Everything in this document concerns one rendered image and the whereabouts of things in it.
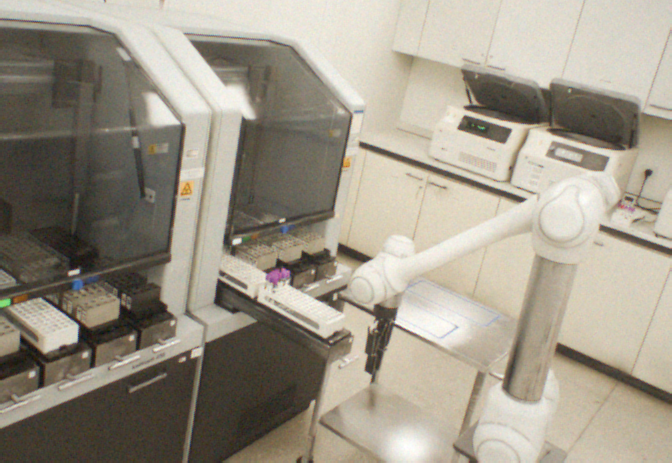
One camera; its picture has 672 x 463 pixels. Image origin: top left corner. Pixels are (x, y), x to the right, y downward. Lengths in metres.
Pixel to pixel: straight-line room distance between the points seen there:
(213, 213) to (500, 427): 1.10
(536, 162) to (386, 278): 2.53
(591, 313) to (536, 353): 2.57
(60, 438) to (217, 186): 0.86
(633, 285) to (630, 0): 1.62
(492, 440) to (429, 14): 3.52
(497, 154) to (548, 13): 0.92
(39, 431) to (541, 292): 1.35
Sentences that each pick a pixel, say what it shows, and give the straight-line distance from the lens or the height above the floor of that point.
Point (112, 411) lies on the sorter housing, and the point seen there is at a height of 0.56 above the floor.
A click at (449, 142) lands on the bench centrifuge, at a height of 1.05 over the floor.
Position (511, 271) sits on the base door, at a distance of 4.37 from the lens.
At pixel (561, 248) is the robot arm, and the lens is 1.60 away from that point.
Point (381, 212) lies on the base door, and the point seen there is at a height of 0.43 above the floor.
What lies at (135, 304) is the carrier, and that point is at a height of 0.85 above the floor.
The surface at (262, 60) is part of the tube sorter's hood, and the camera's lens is 2.58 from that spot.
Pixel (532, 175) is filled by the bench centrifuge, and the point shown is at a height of 1.01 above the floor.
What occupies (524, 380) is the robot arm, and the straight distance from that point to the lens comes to 1.75.
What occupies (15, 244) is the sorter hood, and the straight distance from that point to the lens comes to 1.80.
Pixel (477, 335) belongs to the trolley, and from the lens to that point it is 2.42.
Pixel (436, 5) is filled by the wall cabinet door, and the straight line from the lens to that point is 4.81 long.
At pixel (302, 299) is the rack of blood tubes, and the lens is 2.25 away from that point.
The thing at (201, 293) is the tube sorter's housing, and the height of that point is 0.80.
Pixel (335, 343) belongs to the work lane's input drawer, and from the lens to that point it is 2.16.
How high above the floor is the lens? 1.86
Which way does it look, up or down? 18 degrees down
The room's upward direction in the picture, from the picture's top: 11 degrees clockwise
